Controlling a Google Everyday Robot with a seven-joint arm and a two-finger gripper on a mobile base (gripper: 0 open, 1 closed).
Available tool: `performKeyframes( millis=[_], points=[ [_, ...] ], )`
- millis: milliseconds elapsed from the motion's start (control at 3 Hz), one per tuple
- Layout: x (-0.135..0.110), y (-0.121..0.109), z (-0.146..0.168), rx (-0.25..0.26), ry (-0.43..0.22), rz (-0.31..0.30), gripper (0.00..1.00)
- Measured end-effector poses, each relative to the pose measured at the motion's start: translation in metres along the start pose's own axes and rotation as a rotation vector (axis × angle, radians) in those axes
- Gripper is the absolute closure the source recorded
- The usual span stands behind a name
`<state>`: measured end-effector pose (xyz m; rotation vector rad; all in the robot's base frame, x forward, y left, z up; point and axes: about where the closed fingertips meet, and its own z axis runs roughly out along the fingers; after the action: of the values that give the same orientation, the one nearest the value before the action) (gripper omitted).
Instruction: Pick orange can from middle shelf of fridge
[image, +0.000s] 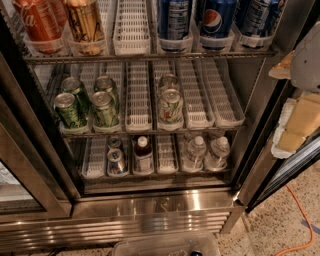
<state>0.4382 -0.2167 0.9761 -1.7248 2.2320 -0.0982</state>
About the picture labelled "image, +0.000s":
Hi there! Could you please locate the white floral can front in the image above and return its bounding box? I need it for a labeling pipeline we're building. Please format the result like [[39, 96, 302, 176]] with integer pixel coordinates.
[[159, 89, 183, 125]]

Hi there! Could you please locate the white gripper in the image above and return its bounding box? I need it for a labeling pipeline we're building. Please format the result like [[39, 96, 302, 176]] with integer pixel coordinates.
[[268, 21, 320, 159]]

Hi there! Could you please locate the fridge glass door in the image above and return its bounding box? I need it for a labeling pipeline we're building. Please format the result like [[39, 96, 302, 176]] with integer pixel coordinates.
[[246, 134, 320, 213]]

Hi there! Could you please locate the blue can far right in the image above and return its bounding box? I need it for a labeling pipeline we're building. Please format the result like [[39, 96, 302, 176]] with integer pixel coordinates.
[[240, 0, 285, 49]]

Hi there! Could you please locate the dark juice bottle white cap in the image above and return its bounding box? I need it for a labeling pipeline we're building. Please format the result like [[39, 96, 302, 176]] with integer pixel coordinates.
[[134, 136, 154, 175]]

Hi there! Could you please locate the clear water bottle right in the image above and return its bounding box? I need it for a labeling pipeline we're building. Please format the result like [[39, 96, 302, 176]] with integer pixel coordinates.
[[204, 136, 230, 172]]

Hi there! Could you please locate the green can front left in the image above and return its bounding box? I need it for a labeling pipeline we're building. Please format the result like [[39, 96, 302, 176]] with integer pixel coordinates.
[[54, 93, 87, 129]]

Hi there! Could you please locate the orange cable on floor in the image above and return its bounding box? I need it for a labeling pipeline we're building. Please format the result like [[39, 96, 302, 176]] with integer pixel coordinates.
[[273, 183, 316, 256]]

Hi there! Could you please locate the clear water bottle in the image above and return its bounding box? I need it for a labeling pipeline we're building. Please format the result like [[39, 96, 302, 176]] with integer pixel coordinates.
[[183, 136, 207, 173], [204, 136, 230, 172]]

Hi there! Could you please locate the orange gold soda can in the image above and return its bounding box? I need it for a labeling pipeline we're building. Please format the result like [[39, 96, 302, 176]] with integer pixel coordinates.
[[63, 0, 105, 56]]

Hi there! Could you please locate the stainless steel fridge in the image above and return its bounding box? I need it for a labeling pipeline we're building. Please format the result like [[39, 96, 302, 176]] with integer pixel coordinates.
[[0, 0, 319, 252]]

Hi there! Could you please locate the dark blue can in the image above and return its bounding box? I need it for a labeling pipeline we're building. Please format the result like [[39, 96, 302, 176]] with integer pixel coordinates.
[[157, 0, 193, 52]]

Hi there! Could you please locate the white floral can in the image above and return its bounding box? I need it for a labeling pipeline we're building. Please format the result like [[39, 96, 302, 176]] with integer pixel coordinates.
[[159, 89, 183, 125], [158, 74, 178, 95]]

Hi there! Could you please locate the clear plastic bin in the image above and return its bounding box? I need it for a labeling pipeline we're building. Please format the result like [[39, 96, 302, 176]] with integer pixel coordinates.
[[112, 231, 221, 256]]

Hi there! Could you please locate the blue pepsi can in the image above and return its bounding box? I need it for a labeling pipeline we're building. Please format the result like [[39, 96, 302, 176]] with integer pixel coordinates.
[[200, 0, 237, 50]]

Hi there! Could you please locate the white floral can back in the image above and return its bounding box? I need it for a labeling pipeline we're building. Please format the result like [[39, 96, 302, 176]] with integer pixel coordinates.
[[158, 74, 178, 95]]

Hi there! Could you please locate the blue silver can back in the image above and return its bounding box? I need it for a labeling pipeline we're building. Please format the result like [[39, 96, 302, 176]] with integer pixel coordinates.
[[107, 136, 124, 151]]

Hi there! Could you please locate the green can back left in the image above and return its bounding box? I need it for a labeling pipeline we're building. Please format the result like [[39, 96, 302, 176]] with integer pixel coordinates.
[[60, 77, 90, 115]]

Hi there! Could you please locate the blue silver can front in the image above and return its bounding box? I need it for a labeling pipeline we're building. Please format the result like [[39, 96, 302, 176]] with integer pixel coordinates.
[[107, 148, 128, 176]]

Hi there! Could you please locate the green can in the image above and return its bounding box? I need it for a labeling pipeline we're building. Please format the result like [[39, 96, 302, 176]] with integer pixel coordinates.
[[54, 93, 87, 129], [91, 91, 119, 128], [60, 77, 90, 115], [94, 75, 120, 111]]

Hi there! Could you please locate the red cola can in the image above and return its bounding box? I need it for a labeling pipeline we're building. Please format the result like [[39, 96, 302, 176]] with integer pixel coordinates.
[[11, 0, 62, 54]]

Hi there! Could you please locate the blue silver can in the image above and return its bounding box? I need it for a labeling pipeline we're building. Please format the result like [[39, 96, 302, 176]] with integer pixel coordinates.
[[107, 136, 124, 151], [107, 148, 128, 176]]

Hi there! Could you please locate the clear water bottle left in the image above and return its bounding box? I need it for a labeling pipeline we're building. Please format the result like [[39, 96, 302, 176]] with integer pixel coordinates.
[[183, 136, 207, 173]]

